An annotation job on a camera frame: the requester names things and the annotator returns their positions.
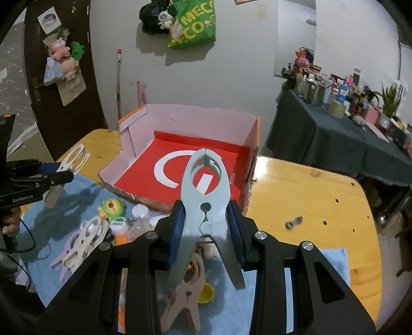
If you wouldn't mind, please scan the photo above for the small metal nut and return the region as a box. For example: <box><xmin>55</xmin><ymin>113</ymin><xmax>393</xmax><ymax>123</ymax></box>
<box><xmin>285</xmin><ymin>216</ymin><xmax>303</xmax><ymax>230</ymax></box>

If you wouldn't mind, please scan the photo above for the potted green plant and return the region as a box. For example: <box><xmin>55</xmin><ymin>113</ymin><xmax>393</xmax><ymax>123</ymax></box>
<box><xmin>381</xmin><ymin>83</ymin><xmax>403</xmax><ymax>118</ymax></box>

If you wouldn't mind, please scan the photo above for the beige pink plastic clamp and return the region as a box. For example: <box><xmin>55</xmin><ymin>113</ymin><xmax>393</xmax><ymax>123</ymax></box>
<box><xmin>160</xmin><ymin>252</ymin><xmax>205</xmax><ymax>332</ymax></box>

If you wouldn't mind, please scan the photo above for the green label white cap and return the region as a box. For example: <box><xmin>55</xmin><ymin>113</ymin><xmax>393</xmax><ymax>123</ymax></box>
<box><xmin>110</xmin><ymin>216</ymin><xmax>130</xmax><ymax>236</ymax></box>

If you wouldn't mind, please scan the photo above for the green shopping bag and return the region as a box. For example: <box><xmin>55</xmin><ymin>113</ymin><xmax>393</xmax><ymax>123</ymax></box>
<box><xmin>168</xmin><ymin>0</ymin><xmax>216</xmax><ymax>49</ymax></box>

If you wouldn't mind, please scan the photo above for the orange cardboard box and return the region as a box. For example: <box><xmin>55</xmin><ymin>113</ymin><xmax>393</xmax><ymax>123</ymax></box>
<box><xmin>97</xmin><ymin>103</ymin><xmax>262</xmax><ymax>216</ymax></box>

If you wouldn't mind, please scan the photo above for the lilac plastic clamp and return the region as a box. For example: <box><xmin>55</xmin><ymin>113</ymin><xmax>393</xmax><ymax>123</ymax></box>
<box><xmin>50</xmin><ymin>230</ymin><xmax>84</xmax><ymax>284</ymax></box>

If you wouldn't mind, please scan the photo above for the dark cloth side table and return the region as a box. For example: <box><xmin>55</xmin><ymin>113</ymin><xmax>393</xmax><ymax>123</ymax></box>
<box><xmin>266</xmin><ymin>89</ymin><xmax>411</xmax><ymax>186</ymax></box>

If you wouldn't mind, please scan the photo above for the yellow lid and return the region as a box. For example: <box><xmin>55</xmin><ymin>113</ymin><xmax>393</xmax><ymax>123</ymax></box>
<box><xmin>198</xmin><ymin>283</ymin><xmax>214</xmax><ymax>304</ymax></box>

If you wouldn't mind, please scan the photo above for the green yellow bear toy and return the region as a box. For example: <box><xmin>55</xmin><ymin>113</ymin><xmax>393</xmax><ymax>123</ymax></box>
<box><xmin>98</xmin><ymin>198</ymin><xmax>126</xmax><ymax>223</ymax></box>

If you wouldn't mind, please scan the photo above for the white plastic clamp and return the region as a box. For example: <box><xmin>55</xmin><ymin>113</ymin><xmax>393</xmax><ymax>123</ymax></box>
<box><xmin>45</xmin><ymin>144</ymin><xmax>90</xmax><ymax>208</ymax></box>

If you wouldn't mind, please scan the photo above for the mop handle pole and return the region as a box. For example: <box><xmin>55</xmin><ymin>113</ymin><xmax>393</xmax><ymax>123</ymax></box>
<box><xmin>116</xmin><ymin>49</ymin><xmax>122</xmax><ymax>121</ymax></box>

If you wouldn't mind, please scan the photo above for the grey plastic clamp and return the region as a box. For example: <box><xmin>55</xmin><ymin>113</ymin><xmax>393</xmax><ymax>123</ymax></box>
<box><xmin>168</xmin><ymin>149</ymin><xmax>245</xmax><ymax>290</ymax></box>

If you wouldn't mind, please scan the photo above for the white bottle cap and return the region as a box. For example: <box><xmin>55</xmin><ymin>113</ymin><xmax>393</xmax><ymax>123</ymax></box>
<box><xmin>131</xmin><ymin>204</ymin><xmax>150</xmax><ymax>220</ymax></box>

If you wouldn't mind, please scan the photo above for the cream plastic clamp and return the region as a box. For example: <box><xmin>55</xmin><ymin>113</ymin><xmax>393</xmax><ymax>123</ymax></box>
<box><xmin>63</xmin><ymin>216</ymin><xmax>110</xmax><ymax>273</ymax></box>

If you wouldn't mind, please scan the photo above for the pink bunny plush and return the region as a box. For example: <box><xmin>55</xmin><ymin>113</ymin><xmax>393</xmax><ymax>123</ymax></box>
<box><xmin>293</xmin><ymin>48</ymin><xmax>311</xmax><ymax>73</ymax></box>

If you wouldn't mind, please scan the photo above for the blue terry towel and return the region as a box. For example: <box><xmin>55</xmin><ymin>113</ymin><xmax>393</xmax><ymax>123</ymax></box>
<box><xmin>17</xmin><ymin>173</ymin><xmax>352</xmax><ymax>335</ymax></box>

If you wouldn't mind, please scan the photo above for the person left hand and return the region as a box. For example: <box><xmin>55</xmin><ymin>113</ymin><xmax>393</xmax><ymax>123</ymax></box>
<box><xmin>1</xmin><ymin>207</ymin><xmax>22</xmax><ymax>237</ymax></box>

